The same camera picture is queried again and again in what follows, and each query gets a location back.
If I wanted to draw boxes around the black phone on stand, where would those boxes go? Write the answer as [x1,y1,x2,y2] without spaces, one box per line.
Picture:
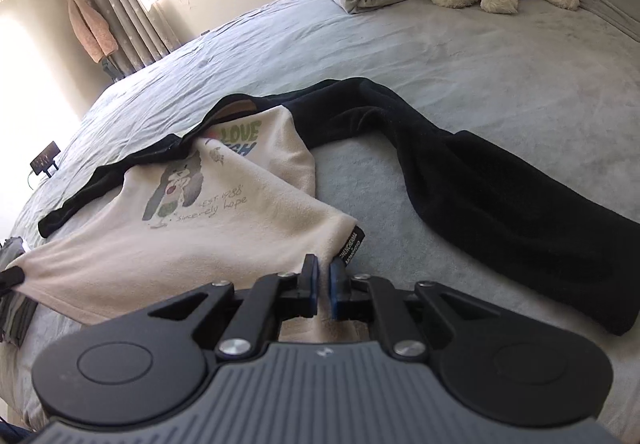
[30,141,61,177]

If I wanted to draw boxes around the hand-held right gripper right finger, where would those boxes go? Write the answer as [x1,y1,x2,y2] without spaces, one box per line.
[329,260,506,360]

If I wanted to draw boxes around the pink hanging garment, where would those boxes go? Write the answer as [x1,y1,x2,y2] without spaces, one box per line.
[67,0,119,65]

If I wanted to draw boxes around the bed with grey sheet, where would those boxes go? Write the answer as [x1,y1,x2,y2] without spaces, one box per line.
[0,0,640,430]

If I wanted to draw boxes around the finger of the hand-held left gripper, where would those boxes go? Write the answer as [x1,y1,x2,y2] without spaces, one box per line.
[0,268,27,296]

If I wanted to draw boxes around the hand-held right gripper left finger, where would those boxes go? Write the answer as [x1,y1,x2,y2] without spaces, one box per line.
[147,254,319,360]

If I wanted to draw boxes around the cream and black sweatshirt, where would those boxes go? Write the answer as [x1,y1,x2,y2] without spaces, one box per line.
[5,78,640,345]

